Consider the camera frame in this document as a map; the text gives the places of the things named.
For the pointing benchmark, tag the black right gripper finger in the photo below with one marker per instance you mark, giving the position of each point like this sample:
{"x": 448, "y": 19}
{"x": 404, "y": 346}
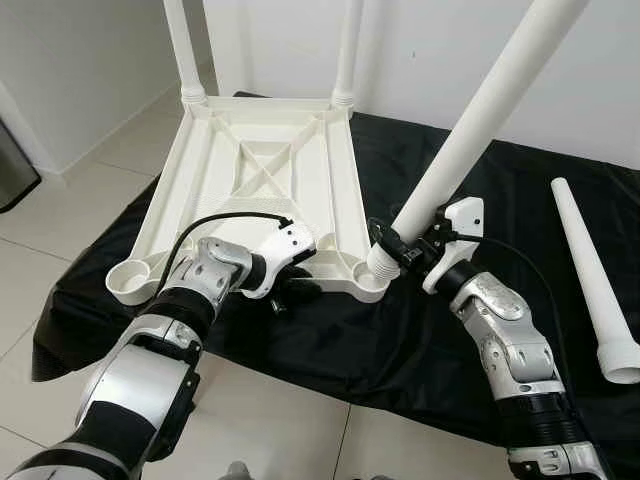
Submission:
{"x": 386, "y": 240}

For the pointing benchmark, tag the white plastic table top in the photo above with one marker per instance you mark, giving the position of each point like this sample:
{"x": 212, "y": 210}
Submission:
{"x": 200, "y": 190}

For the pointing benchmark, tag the white plastic table leg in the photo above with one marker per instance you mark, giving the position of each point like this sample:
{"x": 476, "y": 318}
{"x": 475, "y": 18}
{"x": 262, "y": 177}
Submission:
{"x": 348, "y": 50}
{"x": 480, "y": 120}
{"x": 590, "y": 270}
{"x": 183, "y": 50}

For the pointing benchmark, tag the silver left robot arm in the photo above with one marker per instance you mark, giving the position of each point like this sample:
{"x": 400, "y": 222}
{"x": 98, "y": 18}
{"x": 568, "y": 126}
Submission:
{"x": 140, "y": 380}

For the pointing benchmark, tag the grey robot left leg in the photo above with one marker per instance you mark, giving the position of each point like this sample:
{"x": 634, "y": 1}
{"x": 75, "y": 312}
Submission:
{"x": 237, "y": 471}

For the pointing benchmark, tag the grey robot leg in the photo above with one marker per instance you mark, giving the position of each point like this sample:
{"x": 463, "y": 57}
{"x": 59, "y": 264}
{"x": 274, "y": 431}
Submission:
{"x": 375, "y": 476}
{"x": 237, "y": 471}

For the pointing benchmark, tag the grey robot right leg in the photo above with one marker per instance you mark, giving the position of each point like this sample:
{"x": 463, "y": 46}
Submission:
{"x": 375, "y": 476}

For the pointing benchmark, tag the dark grey bin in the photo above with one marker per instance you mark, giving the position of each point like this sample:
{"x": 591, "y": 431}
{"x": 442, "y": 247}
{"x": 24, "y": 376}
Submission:
{"x": 15, "y": 170}

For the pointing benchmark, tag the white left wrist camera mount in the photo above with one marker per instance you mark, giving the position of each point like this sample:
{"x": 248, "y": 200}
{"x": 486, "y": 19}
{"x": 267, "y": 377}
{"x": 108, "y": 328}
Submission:
{"x": 285, "y": 255}

